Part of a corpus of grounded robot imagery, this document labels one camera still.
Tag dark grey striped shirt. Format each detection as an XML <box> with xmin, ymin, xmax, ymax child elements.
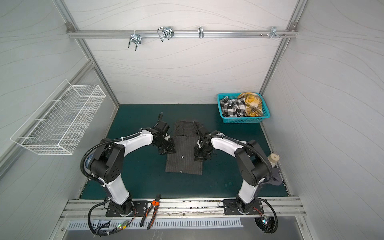
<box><xmin>165</xmin><ymin>121</ymin><xmax>203</xmax><ymax>176</ymax></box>

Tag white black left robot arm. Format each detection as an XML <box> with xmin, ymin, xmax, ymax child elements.
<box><xmin>84</xmin><ymin>120</ymin><xmax>175</xmax><ymax>217</ymax></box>

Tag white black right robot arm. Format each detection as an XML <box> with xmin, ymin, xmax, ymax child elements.
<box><xmin>193</xmin><ymin>122</ymin><xmax>274</xmax><ymax>215</ymax></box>

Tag black white plaid shirt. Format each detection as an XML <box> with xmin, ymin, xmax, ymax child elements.
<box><xmin>220</xmin><ymin>97</ymin><xmax>246</xmax><ymax>118</ymax></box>

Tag teal plastic basket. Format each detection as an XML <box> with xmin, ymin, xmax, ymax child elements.
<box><xmin>217</xmin><ymin>92</ymin><xmax>271</xmax><ymax>124</ymax></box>

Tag orange black pliers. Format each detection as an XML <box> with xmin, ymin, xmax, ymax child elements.
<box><xmin>139</xmin><ymin>194</ymin><xmax>162</xmax><ymax>231</ymax></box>

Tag yellow plaid shirt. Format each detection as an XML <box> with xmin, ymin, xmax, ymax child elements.
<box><xmin>238</xmin><ymin>93</ymin><xmax>264</xmax><ymax>117</ymax></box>

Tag cream thread spool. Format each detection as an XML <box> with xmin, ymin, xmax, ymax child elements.
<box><xmin>268</xmin><ymin>153</ymin><xmax>280</xmax><ymax>168</ymax></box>

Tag blue white ceramic bowl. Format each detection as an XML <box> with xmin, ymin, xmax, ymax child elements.
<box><xmin>84</xmin><ymin>154</ymin><xmax>94</xmax><ymax>169</ymax></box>

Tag black round fan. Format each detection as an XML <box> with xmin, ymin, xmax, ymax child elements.
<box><xmin>255</xmin><ymin>216</ymin><xmax>278</xmax><ymax>234</ymax></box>

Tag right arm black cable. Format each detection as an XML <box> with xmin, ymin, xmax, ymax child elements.
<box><xmin>191</xmin><ymin>120</ymin><xmax>279</xmax><ymax>234</ymax></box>

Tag white slotted cable duct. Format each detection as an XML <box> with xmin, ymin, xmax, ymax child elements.
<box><xmin>67</xmin><ymin>218</ymin><xmax>244</xmax><ymax>231</ymax></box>

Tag white wire basket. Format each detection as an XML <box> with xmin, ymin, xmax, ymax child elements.
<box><xmin>10</xmin><ymin>80</ymin><xmax>106</xmax><ymax>156</ymax></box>

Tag metal wire hook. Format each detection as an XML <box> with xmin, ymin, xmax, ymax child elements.
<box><xmin>157</xmin><ymin>26</ymin><xmax>175</xmax><ymax>42</ymax></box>

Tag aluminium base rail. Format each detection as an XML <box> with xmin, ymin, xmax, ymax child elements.
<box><xmin>59</xmin><ymin>197</ymin><xmax>307</xmax><ymax>221</ymax></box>

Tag small metal ring clamp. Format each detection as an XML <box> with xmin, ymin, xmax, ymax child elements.
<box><xmin>198</xmin><ymin>27</ymin><xmax>204</xmax><ymax>39</ymax></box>

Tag aluminium horizontal rail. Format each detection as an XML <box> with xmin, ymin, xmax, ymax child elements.
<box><xmin>67</xmin><ymin>29</ymin><xmax>299</xmax><ymax>39</ymax></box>

